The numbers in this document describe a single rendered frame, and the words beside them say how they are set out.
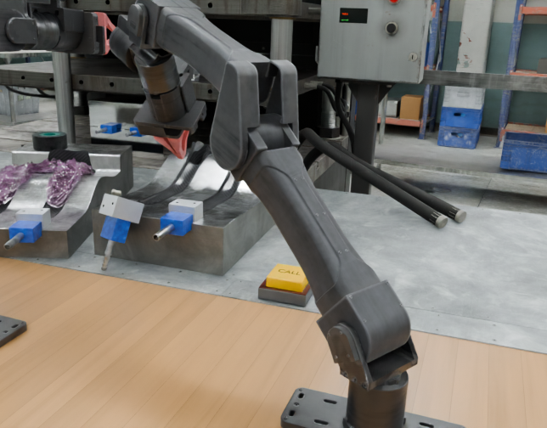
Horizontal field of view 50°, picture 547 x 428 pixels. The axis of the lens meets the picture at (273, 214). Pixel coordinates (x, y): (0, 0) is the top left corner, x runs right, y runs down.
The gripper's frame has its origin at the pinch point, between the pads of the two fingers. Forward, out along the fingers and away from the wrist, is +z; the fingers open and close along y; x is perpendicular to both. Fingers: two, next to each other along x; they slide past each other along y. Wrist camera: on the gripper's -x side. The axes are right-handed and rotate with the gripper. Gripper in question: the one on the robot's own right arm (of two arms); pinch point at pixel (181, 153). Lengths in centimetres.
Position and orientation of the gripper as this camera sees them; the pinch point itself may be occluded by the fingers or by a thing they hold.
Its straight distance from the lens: 102.0
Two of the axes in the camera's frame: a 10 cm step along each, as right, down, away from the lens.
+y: -9.6, -1.4, 2.4
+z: 0.9, 6.5, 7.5
